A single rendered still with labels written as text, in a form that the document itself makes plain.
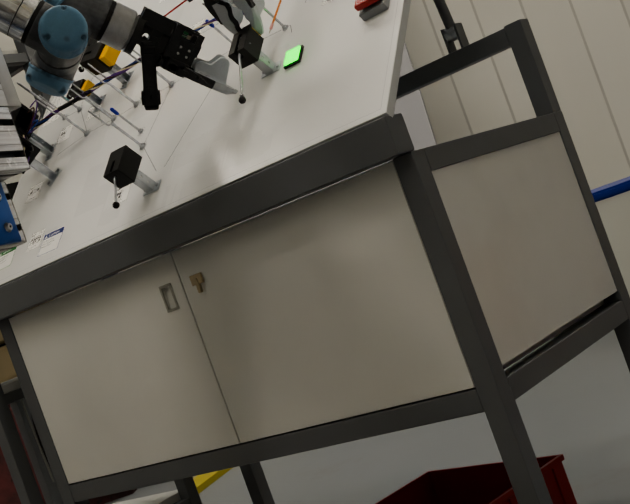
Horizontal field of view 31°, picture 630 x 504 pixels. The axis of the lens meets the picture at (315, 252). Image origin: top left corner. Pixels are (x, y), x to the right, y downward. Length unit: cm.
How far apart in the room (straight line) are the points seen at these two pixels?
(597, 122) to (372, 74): 326
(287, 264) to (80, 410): 70
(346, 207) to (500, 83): 328
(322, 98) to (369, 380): 50
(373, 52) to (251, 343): 59
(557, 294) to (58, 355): 108
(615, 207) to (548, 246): 196
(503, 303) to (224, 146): 59
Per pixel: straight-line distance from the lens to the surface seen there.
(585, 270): 223
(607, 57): 510
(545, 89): 232
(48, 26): 179
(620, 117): 509
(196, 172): 212
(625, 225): 408
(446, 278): 183
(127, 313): 231
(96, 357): 241
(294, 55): 209
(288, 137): 195
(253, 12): 211
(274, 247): 201
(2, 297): 253
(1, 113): 156
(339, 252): 193
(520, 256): 202
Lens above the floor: 70
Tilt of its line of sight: level
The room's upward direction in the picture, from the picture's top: 20 degrees counter-clockwise
